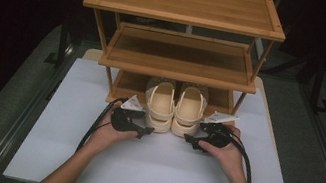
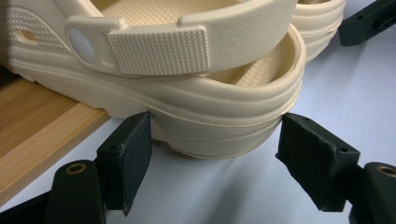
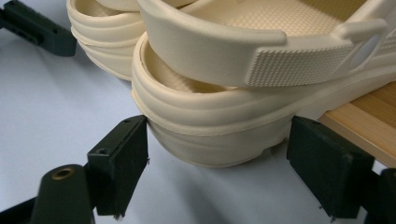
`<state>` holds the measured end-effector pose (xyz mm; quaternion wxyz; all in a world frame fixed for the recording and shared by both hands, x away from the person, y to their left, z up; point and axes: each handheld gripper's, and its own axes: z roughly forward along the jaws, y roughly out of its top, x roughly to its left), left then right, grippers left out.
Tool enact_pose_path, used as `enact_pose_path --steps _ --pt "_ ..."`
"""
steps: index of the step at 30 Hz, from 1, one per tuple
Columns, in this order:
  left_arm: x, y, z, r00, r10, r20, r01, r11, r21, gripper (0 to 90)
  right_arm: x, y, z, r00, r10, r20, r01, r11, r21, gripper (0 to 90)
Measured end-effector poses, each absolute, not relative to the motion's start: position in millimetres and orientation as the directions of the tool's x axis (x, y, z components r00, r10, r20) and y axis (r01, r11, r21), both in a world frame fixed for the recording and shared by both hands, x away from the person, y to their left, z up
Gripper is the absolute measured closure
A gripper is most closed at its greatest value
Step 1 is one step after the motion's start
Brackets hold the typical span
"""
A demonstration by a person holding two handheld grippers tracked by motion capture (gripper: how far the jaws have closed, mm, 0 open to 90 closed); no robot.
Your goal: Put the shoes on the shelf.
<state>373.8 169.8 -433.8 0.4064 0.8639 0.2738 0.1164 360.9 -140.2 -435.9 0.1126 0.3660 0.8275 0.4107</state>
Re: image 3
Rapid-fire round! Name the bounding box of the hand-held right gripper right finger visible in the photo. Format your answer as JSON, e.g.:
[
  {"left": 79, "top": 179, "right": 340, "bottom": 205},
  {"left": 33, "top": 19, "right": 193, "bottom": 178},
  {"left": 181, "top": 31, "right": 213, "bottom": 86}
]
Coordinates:
[{"left": 286, "top": 115, "right": 376, "bottom": 220}]

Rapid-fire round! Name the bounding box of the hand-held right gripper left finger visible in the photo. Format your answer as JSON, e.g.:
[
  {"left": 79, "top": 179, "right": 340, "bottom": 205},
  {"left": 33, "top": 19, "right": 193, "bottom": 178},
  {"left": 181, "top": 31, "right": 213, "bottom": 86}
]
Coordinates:
[{"left": 87, "top": 114, "right": 149, "bottom": 218}]

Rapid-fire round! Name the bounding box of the three-tier wooden shoe rack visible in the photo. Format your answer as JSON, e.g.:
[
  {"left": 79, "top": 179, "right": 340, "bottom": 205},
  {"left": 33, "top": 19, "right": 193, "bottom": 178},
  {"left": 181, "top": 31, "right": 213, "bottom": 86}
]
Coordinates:
[{"left": 318, "top": 81, "right": 396, "bottom": 169}]

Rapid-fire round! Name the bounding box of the cream foam clog shoe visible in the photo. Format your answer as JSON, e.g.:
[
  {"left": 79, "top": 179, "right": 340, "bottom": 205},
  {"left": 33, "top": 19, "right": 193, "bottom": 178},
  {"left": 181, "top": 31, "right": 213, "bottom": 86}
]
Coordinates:
[
  {"left": 130, "top": 0, "right": 396, "bottom": 170},
  {"left": 65, "top": 0, "right": 148, "bottom": 82}
]

